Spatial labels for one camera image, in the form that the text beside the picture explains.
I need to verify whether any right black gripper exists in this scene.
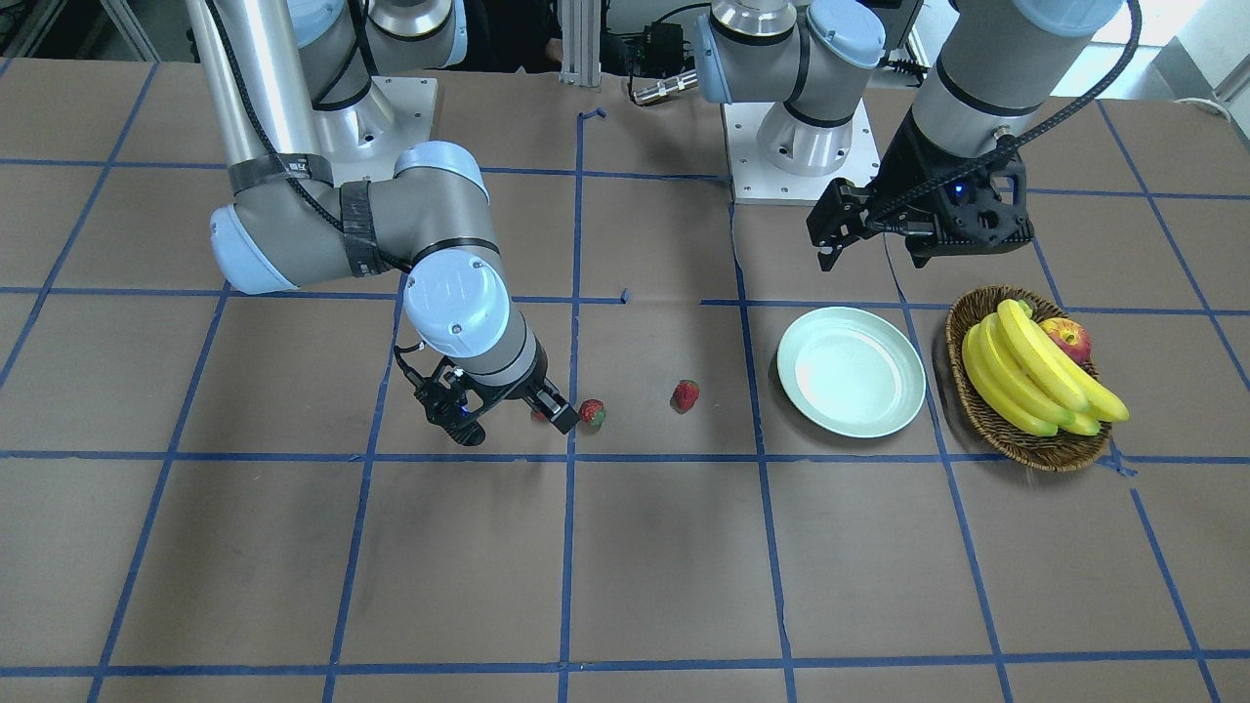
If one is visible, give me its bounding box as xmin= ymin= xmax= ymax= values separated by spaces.
xmin=454 ymin=343 xmax=580 ymax=435

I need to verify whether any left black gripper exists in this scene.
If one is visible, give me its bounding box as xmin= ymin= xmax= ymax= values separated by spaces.
xmin=808 ymin=113 xmax=998 ymax=271

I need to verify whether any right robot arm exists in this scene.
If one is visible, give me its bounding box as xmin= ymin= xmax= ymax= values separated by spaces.
xmin=188 ymin=1 xmax=579 ymax=447

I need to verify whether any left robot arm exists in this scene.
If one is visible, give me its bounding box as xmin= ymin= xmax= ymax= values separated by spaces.
xmin=693 ymin=1 xmax=1144 ymax=271

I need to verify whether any light green plate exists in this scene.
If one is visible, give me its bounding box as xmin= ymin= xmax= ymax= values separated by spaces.
xmin=775 ymin=306 xmax=926 ymax=439

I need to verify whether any yellow banana bunch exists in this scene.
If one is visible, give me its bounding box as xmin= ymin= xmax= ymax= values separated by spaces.
xmin=963 ymin=299 xmax=1130 ymax=437

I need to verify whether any red apple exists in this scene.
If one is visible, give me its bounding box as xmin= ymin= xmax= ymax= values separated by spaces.
xmin=1039 ymin=316 xmax=1091 ymax=365

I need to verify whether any wicker basket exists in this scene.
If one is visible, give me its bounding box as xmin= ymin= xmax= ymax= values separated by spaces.
xmin=943 ymin=284 xmax=1113 ymax=473

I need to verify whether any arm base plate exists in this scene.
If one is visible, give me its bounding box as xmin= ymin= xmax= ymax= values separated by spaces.
xmin=315 ymin=76 xmax=440 ymax=186
xmin=723 ymin=100 xmax=880 ymax=206

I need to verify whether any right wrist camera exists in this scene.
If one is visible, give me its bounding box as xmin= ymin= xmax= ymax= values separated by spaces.
xmin=393 ymin=341 xmax=486 ymax=447

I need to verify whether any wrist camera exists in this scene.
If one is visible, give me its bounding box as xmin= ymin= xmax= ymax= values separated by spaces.
xmin=903 ymin=154 xmax=1034 ymax=269
xmin=393 ymin=341 xmax=486 ymax=447

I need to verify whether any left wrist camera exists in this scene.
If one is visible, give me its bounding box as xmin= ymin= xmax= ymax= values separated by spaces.
xmin=903 ymin=154 xmax=1034 ymax=269

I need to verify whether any aluminium frame post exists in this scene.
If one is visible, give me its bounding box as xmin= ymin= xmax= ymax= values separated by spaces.
xmin=558 ymin=0 xmax=603 ymax=93

